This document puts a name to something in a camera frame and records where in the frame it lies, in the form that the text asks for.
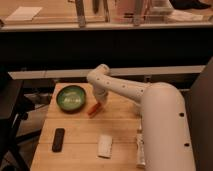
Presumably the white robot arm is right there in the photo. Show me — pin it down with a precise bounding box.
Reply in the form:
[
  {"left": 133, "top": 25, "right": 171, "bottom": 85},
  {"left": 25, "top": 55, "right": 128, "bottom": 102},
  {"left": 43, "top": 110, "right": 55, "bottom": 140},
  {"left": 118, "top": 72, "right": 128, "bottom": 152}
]
[{"left": 87, "top": 64, "right": 196, "bottom": 171}]

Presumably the green ceramic bowl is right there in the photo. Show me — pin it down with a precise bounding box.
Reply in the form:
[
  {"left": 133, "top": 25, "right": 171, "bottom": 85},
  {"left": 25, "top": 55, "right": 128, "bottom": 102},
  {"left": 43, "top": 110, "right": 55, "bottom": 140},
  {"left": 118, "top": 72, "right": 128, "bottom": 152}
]
[{"left": 56, "top": 85, "right": 86, "bottom": 112}]

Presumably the white sponge block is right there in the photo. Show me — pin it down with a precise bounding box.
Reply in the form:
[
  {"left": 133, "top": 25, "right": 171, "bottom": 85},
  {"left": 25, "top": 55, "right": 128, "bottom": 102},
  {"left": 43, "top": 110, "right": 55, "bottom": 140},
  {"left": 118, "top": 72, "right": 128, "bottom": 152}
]
[{"left": 98, "top": 135, "right": 113, "bottom": 158}]

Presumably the black remote control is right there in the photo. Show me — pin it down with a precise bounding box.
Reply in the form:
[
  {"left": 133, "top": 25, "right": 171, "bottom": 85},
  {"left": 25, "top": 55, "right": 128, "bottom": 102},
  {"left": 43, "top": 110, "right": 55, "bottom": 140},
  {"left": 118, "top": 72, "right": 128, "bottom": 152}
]
[{"left": 52, "top": 128, "right": 65, "bottom": 152}]

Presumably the white plastic bottle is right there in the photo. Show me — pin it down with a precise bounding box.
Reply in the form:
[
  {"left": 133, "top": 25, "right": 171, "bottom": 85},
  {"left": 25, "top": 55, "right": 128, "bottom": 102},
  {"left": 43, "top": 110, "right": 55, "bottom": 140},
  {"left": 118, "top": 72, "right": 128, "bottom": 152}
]
[{"left": 136, "top": 134, "right": 145, "bottom": 169}]

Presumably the black office chair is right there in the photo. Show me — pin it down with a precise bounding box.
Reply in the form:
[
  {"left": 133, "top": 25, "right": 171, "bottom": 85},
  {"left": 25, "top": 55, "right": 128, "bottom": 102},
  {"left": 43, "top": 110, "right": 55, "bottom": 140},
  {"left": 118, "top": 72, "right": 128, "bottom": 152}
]
[{"left": 0, "top": 71, "right": 41, "bottom": 171}]

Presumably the white paper sheet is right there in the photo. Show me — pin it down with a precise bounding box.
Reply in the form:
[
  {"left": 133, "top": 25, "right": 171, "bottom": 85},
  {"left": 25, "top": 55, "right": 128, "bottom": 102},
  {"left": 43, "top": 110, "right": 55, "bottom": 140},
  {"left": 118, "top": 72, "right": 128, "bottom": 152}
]
[{"left": 6, "top": 6, "right": 42, "bottom": 21}]

